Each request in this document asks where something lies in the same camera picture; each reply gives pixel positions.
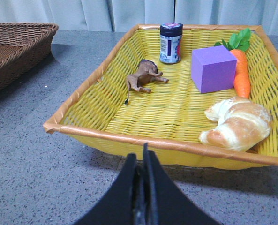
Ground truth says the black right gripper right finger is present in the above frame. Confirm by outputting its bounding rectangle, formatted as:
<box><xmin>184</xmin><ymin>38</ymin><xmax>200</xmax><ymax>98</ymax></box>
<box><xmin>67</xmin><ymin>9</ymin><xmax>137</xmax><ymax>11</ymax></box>
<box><xmin>143</xmin><ymin>143</ymin><xmax>220</xmax><ymax>225</ymax></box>

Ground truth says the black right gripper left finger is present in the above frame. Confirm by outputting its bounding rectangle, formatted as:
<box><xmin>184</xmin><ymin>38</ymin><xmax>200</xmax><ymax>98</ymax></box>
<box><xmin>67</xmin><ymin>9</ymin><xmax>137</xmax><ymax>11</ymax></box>
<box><xmin>75</xmin><ymin>154</ymin><xmax>137</xmax><ymax>225</ymax></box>

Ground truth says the croissant bread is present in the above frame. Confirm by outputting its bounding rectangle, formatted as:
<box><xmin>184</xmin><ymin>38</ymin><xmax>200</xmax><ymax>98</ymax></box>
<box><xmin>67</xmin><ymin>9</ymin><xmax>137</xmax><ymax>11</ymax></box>
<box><xmin>199</xmin><ymin>96</ymin><xmax>272</xmax><ymax>152</ymax></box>

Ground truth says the yellow woven basket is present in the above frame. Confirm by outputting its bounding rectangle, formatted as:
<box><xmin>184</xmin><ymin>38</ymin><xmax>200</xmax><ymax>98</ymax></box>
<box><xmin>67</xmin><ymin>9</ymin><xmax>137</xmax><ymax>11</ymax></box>
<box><xmin>44</xmin><ymin>24</ymin><xmax>278</xmax><ymax>170</ymax></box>

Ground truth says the brown toy lion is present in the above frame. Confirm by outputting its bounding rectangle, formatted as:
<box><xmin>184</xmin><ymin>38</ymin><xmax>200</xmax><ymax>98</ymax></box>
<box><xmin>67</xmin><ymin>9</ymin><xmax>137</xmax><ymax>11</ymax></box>
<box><xmin>124</xmin><ymin>59</ymin><xmax>169</xmax><ymax>105</ymax></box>

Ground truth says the purple foam cube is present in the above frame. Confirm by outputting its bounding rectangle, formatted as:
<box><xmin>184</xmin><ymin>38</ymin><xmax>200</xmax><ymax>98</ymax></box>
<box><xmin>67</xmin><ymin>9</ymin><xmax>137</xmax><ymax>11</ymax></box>
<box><xmin>191</xmin><ymin>45</ymin><xmax>237</xmax><ymax>93</ymax></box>

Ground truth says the small dark-lidded jar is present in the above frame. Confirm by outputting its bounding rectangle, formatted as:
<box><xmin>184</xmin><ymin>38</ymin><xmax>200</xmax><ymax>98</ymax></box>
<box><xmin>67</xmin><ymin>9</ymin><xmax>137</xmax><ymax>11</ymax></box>
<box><xmin>159</xmin><ymin>22</ymin><xmax>183</xmax><ymax>64</ymax></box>

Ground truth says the toy carrot with leaves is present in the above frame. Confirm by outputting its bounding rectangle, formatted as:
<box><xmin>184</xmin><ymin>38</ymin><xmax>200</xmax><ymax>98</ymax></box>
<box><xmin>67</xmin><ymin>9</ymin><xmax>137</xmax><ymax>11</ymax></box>
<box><xmin>214</xmin><ymin>28</ymin><xmax>251</xmax><ymax>98</ymax></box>

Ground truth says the brown wicker basket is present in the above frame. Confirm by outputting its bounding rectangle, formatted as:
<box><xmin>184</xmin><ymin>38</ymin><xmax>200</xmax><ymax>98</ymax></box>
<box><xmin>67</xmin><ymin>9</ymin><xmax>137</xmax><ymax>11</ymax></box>
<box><xmin>0</xmin><ymin>22</ymin><xmax>59</xmax><ymax>91</ymax></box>

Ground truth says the white curtain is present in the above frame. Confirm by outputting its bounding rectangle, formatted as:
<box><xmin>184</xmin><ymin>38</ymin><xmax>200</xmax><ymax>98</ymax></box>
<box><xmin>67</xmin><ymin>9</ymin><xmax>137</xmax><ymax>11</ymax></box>
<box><xmin>0</xmin><ymin>0</ymin><xmax>278</xmax><ymax>35</ymax></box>

